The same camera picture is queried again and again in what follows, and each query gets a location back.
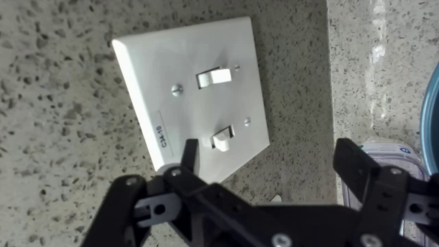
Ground right toggle switch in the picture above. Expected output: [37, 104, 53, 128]
[211, 124, 234, 152]

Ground left toggle switch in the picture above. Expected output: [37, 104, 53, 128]
[196, 67, 231, 89]

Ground white gfci outlet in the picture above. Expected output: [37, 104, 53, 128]
[270, 194, 282, 203]

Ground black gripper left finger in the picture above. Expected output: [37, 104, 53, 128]
[81, 138, 215, 247]

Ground toggle switch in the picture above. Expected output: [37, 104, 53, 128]
[211, 124, 234, 152]
[196, 67, 231, 89]

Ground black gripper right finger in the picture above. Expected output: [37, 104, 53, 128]
[333, 138, 439, 247]

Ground white double light switch plate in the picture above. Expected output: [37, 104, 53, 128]
[111, 16, 270, 182]

